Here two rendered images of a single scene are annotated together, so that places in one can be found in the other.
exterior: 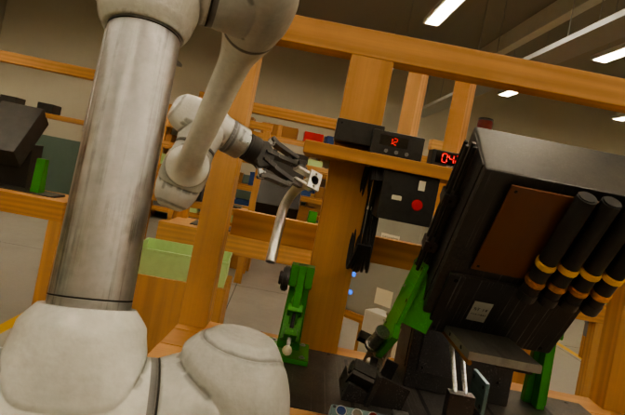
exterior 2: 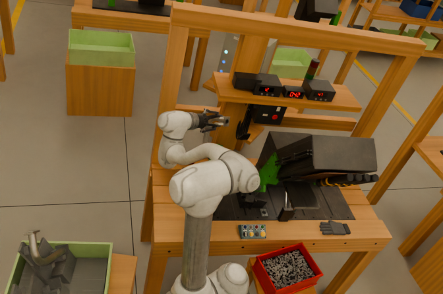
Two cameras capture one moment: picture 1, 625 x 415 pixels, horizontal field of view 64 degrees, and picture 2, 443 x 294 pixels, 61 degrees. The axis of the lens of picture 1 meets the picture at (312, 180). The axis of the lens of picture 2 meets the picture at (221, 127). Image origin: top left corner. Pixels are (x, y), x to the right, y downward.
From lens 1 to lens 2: 136 cm
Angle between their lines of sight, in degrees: 42
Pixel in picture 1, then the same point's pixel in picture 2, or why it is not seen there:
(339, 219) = (233, 116)
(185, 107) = (169, 126)
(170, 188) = (169, 164)
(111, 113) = (198, 246)
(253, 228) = not seen: hidden behind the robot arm
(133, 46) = (203, 226)
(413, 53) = (281, 33)
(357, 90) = (246, 55)
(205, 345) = (229, 283)
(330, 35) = (233, 25)
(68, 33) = not seen: outside the picture
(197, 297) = not seen: hidden behind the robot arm
